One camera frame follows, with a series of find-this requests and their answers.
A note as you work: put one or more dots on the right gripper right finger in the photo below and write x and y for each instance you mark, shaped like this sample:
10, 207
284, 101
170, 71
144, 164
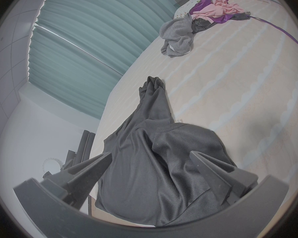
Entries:
218, 177

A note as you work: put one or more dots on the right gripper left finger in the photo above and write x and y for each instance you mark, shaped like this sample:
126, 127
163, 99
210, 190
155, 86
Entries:
86, 175

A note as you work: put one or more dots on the black T-shirt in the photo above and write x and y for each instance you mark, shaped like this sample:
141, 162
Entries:
149, 170

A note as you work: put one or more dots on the bed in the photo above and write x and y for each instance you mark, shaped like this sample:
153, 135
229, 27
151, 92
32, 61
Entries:
238, 83

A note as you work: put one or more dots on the pile of clothes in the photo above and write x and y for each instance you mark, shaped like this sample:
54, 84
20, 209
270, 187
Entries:
213, 9

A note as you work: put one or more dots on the black chest of drawers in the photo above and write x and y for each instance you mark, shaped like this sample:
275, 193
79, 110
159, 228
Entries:
85, 145

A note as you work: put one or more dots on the blue-green curtain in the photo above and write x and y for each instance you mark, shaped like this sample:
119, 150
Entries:
101, 16
64, 78

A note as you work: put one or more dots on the grey garment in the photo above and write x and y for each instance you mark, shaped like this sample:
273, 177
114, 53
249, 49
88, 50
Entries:
176, 33

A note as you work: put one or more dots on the white printed pillow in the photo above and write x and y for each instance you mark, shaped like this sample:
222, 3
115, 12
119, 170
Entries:
182, 11

